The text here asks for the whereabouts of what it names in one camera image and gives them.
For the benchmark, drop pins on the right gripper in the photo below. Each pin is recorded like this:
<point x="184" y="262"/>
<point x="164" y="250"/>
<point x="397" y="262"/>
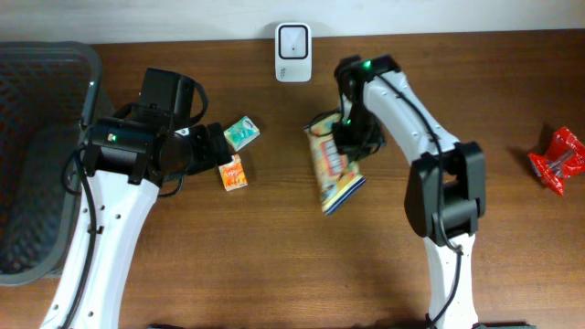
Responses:
<point x="351" y="149"/>

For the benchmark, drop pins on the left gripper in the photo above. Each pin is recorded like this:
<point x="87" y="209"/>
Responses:
<point x="207" y="156"/>

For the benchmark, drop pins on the orange tissue pack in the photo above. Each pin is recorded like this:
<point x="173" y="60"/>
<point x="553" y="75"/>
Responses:
<point x="232" y="174"/>

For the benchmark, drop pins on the teal tissue pack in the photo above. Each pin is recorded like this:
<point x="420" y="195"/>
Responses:
<point x="241" y="133"/>

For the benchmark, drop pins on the yellow wet wipes bag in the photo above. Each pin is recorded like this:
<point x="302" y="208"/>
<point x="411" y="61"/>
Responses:
<point x="337" y="178"/>

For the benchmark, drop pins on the red snack bag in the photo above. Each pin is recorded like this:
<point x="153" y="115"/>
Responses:
<point x="563" y="159"/>

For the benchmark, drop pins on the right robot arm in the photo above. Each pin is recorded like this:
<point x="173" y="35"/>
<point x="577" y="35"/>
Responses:
<point x="446" y="194"/>

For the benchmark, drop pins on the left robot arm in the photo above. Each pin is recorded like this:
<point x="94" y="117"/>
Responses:
<point x="122" y="167"/>

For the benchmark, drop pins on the white barcode scanner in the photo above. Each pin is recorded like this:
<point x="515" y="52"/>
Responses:
<point x="293" y="52"/>

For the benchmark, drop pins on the grey plastic basket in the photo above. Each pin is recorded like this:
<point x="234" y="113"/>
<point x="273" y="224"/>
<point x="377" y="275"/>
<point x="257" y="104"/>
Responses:
<point x="50" y="92"/>

